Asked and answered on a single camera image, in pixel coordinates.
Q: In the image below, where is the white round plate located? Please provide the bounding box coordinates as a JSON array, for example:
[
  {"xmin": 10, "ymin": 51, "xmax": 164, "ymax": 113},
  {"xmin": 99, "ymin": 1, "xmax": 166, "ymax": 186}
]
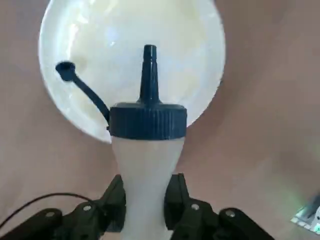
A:
[{"xmin": 38, "ymin": 0, "xmax": 227, "ymax": 145}]

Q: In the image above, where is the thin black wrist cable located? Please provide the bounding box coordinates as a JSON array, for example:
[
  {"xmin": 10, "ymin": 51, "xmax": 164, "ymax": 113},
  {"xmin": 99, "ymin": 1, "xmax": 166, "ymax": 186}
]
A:
[{"xmin": 0, "ymin": 191, "xmax": 95, "ymax": 225}]

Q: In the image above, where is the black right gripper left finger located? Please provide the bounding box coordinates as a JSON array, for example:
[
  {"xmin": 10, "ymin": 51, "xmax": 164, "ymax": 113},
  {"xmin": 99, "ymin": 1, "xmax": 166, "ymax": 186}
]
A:
[{"xmin": 0, "ymin": 174, "xmax": 127, "ymax": 240}]

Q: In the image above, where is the transparent sauce bottle blue cap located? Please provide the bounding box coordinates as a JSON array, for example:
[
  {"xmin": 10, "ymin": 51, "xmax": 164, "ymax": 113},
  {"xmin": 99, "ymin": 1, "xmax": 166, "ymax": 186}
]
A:
[{"xmin": 55, "ymin": 44, "xmax": 188, "ymax": 240}]

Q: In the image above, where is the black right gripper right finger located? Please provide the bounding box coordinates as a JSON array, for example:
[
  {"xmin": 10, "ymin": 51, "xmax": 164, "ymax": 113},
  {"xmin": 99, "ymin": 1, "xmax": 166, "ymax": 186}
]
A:
[{"xmin": 163, "ymin": 172, "xmax": 276, "ymax": 240}]

